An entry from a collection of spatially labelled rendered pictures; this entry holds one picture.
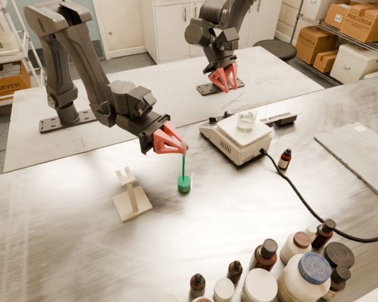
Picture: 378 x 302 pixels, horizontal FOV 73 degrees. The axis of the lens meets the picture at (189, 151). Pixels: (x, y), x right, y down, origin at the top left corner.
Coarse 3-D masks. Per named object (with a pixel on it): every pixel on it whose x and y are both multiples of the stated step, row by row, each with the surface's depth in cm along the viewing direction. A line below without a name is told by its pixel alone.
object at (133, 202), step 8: (128, 168) 57; (120, 176) 56; (128, 176) 56; (128, 184) 55; (128, 192) 57; (136, 192) 67; (144, 192) 67; (120, 200) 65; (128, 200) 65; (136, 200) 65; (144, 200) 65; (120, 208) 64; (128, 208) 64; (136, 208) 62; (144, 208) 64; (120, 216) 62; (128, 216) 62
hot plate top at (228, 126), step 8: (224, 120) 76; (232, 120) 76; (256, 120) 76; (224, 128) 74; (232, 128) 74; (256, 128) 74; (264, 128) 74; (232, 136) 71; (240, 136) 71; (248, 136) 71; (256, 136) 71; (264, 136) 72; (240, 144) 69
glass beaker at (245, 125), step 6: (240, 108) 70; (246, 108) 71; (252, 108) 70; (258, 108) 68; (240, 114) 68; (252, 114) 71; (240, 120) 69; (246, 120) 68; (252, 120) 68; (240, 126) 70; (246, 126) 69; (252, 126) 70; (240, 132) 72; (246, 132) 71; (252, 132) 72
